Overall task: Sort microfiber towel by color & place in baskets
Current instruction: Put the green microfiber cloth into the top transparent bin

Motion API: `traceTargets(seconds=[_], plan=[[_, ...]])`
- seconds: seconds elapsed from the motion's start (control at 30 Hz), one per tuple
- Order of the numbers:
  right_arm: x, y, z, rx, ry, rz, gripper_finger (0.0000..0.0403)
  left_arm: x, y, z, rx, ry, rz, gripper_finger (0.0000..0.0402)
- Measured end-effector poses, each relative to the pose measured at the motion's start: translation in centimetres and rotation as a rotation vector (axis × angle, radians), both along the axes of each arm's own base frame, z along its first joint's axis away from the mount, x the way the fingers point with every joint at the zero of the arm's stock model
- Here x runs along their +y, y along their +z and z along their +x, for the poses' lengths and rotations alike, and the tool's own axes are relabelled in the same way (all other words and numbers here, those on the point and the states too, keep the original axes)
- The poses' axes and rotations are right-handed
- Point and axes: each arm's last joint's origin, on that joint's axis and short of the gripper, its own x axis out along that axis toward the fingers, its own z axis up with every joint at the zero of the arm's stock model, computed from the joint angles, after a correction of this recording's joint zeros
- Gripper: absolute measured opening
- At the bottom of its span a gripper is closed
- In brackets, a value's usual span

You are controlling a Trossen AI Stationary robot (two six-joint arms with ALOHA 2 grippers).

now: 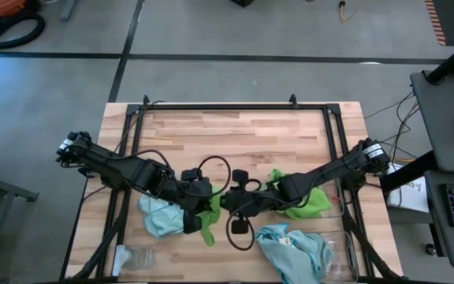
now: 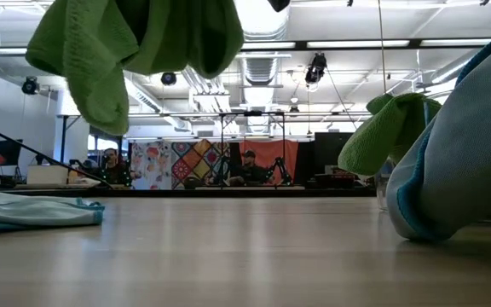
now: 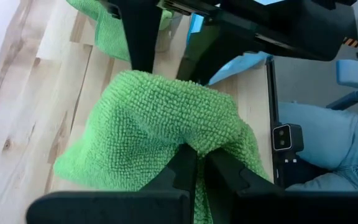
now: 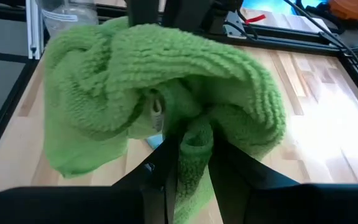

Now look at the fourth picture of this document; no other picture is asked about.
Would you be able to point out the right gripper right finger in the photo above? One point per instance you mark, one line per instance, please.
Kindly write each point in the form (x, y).
(228, 174)

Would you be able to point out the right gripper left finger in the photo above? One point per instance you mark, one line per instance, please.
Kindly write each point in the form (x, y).
(163, 168)

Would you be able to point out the light blue microfiber towel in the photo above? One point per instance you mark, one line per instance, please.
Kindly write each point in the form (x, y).
(154, 141)

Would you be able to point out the green microfiber towel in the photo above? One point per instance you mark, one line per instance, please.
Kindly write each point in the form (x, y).
(135, 77)

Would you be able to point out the red tag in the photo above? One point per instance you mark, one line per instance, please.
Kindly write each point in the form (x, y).
(255, 19)

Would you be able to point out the bright blue sheet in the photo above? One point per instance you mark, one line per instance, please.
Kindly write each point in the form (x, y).
(269, 6)

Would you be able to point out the clear plastic container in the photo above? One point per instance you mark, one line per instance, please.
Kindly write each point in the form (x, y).
(67, 15)

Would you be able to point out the orange object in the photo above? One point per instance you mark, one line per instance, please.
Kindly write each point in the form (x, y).
(353, 7)

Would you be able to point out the grey metal bracket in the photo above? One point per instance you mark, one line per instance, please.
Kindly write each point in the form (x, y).
(233, 29)

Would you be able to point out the aluminium extrusion post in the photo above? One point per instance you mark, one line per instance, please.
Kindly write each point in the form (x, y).
(34, 28)

